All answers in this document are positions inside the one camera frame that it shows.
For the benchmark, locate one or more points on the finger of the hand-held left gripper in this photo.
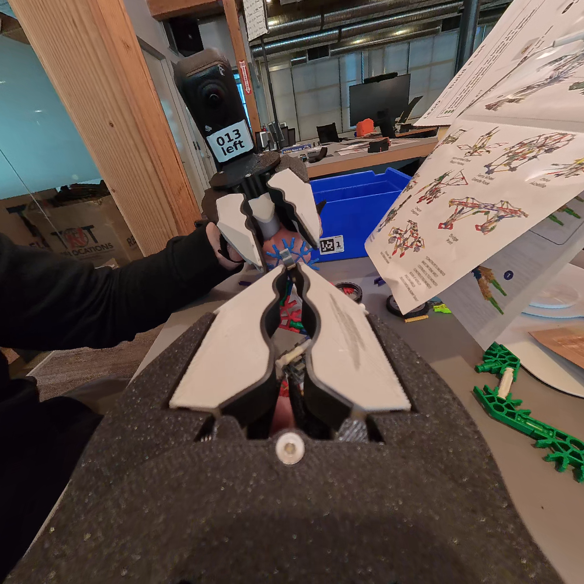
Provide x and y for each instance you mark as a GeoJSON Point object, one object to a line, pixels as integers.
{"type": "Point", "coordinates": [235, 223]}
{"type": "Point", "coordinates": [299, 200]}

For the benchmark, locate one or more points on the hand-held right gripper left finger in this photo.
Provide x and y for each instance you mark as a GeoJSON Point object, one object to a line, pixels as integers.
{"type": "Point", "coordinates": [223, 360]}

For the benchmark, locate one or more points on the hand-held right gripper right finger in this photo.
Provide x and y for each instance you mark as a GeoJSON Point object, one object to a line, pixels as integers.
{"type": "Point", "coordinates": [356, 360]}

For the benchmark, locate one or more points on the blue snowflake connector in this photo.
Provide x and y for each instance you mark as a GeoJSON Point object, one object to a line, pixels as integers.
{"type": "Point", "coordinates": [277, 252]}

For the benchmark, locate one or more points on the colourful construction toy model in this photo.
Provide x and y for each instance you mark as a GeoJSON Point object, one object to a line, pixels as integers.
{"type": "Point", "coordinates": [292, 315]}

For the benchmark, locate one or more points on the person's left forearm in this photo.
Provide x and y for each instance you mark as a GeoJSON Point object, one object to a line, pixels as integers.
{"type": "Point", "coordinates": [91, 292]}

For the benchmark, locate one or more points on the person's left hand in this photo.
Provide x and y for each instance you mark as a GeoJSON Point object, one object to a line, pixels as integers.
{"type": "Point", "coordinates": [287, 239]}

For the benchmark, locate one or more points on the narrow red sign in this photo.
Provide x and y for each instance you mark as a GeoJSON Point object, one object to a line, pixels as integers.
{"type": "Point", "coordinates": [245, 77]}

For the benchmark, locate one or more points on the black curved part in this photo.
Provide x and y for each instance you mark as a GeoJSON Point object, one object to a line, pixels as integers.
{"type": "Point", "coordinates": [319, 153]}

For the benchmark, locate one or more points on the blue cardboard box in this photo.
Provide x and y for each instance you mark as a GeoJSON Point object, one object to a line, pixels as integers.
{"type": "Point", "coordinates": [296, 148]}

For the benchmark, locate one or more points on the blue plastic bin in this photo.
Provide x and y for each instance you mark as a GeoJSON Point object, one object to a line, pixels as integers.
{"type": "Point", "coordinates": [351, 214]}

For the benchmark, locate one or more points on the black wheel with grey hub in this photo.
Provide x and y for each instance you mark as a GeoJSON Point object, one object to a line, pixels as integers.
{"type": "Point", "coordinates": [393, 304]}

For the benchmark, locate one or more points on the black office chair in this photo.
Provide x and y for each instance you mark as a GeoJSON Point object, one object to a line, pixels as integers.
{"type": "Point", "coordinates": [327, 133]}

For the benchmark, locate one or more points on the short yellow rod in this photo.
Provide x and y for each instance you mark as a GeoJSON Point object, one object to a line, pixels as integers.
{"type": "Point", "coordinates": [416, 318]}

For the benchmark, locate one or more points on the black rubber tire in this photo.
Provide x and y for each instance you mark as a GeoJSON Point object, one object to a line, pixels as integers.
{"type": "Point", "coordinates": [337, 288]}

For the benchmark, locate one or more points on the long wooden table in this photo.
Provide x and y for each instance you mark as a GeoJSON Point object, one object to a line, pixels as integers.
{"type": "Point", "coordinates": [365, 159]}

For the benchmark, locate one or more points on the white paper sign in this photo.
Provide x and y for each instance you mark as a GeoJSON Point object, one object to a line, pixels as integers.
{"type": "Point", "coordinates": [255, 18]}

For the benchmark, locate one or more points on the black device with red trim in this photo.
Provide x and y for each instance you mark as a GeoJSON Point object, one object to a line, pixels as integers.
{"type": "Point", "coordinates": [378, 146]}

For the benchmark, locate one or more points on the wooden pillar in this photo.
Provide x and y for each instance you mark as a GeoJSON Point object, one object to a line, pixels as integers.
{"type": "Point", "coordinates": [114, 114]}

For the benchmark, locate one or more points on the orange plastic object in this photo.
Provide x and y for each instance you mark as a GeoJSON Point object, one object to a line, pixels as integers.
{"type": "Point", "coordinates": [365, 127]}

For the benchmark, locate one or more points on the lime green connector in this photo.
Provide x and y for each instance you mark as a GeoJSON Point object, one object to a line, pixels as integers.
{"type": "Point", "coordinates": [441, 308]}

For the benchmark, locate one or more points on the black monitor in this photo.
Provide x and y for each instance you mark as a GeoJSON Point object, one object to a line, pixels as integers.
{"type": "Point", "coordinates": [378, 98]}

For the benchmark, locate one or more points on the brown printed cardboard box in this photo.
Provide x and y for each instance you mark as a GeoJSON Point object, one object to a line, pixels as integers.
{"type": "Point", "coordinates": [68, 228]}

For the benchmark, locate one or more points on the toy models instruction sheet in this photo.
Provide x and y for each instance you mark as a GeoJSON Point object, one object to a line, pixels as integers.
{"type": "Point", "coordinates": [479, 205]}

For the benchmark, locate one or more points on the white foam board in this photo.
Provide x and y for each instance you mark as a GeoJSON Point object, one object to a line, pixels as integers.
{"type": "Point", "coordinates": [547, 378]}

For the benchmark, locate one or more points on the white instruction booklet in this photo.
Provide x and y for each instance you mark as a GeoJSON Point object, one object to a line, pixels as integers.
{"type": "Point", "coordinates": [538, 283]}

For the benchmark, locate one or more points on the brown plastic bag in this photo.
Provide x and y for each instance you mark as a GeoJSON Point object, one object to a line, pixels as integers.
{"type": "Point", "coordinates": [561, 344]}

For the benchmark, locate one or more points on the dark metal column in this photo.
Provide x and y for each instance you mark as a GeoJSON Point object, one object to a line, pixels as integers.
{"type": "Point", "coordinates": [467, 32]}

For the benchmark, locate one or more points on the brick building instruction sheet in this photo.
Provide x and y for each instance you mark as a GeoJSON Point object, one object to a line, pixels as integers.
{"type": "Point", "coordinates": [515, 54]}

